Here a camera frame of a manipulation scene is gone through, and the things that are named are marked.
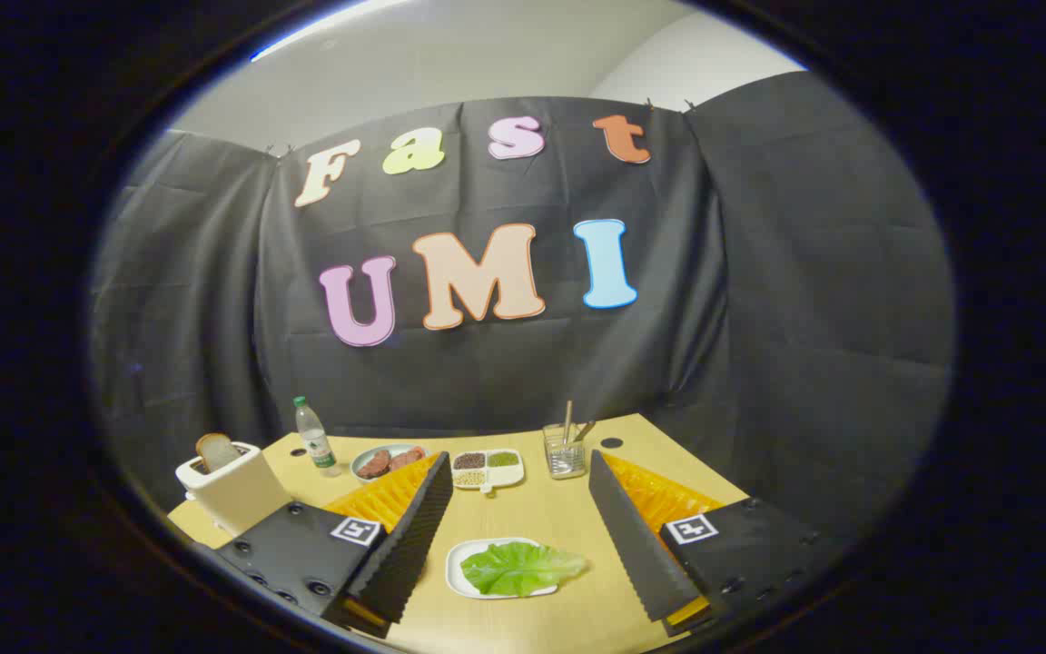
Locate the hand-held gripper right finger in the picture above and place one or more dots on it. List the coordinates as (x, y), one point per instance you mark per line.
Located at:
(636, 545)

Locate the brown bread slice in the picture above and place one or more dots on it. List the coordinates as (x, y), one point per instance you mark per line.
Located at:
(217, 451)

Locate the green lettuce leaf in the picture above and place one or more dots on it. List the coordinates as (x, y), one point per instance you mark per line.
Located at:
(518, 568)

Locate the pale green round plate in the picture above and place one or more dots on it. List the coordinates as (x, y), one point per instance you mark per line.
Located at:
(378, 449)

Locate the white divided condiment tray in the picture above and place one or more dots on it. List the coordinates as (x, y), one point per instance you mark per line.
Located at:
(505, 476)

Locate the white rectangular plate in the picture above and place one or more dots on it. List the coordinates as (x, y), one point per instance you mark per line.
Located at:
(459, 568)

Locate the clear plastic water bottle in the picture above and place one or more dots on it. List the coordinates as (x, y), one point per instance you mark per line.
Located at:
(316, 445)

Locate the white toaster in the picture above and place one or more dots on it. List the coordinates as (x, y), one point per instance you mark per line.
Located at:
(241, 495)

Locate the clear glass cup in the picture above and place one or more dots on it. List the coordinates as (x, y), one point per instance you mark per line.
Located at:
(564, 459)

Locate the reddish brown meat piece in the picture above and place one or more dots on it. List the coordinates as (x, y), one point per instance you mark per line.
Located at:
(407, 458)

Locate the light wooden stick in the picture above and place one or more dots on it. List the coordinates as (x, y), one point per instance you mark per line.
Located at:
(567, 420)

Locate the dark wooden stick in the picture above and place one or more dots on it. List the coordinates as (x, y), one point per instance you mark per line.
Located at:
(584, 431)

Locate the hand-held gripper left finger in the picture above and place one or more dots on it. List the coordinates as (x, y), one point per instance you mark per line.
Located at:
(414, 545)

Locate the black backdrop cloth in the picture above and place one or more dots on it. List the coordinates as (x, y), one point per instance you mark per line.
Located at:
(487, 381)

